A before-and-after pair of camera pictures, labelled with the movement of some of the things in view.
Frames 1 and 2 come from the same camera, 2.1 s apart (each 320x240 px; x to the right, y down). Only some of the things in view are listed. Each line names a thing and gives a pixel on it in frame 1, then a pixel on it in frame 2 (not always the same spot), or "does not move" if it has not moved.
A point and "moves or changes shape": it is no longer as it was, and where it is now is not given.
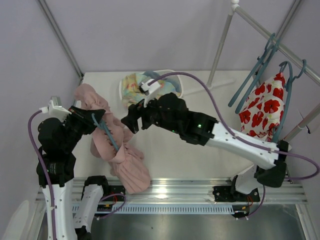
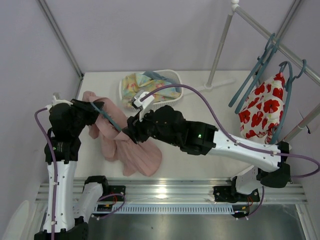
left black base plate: x=116 y=189 does not move
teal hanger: x=102 y=125 → x=107 y=117
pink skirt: x=128 y=163 moves or changes shape
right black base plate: x=227 y=194 does not move
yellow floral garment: x=131 y=83 does not move
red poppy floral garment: x=264 y=110 does not move
